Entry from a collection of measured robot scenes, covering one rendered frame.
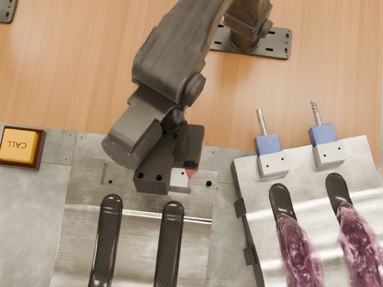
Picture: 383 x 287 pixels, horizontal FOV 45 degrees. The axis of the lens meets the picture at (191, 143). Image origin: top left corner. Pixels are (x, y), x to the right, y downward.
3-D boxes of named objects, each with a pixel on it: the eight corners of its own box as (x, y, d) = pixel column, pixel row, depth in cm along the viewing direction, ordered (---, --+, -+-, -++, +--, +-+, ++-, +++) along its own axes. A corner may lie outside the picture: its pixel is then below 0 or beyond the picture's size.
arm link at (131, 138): (148, 183, 61) (157, 140, 51) (94, 148, 62) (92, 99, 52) (193, 122, 67) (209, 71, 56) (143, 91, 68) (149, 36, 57)
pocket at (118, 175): (107, 163, 87) (104, 159, 84) (135, 166, 87) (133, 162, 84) (104, 187, 86) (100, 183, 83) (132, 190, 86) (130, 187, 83)
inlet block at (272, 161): (244, 116, 93) (248, 107, 88) (268, 111, 93) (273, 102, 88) (259, 180, 90) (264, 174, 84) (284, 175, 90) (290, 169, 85)
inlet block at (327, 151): (297, 106, 94) (303, 97, 88) (321, 102, 94) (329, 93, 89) (313, 169, 90) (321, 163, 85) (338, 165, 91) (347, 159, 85)
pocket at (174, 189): (164, 169, 87) (164, 165, 84) (192, 173, 87) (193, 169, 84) (162, 193, 86) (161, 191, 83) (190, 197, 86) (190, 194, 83)
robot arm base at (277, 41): (297, 43, 92) (300, 12, 94) (196, 30, 92) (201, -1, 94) (289, 60, 100) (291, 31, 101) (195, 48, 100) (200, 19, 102)
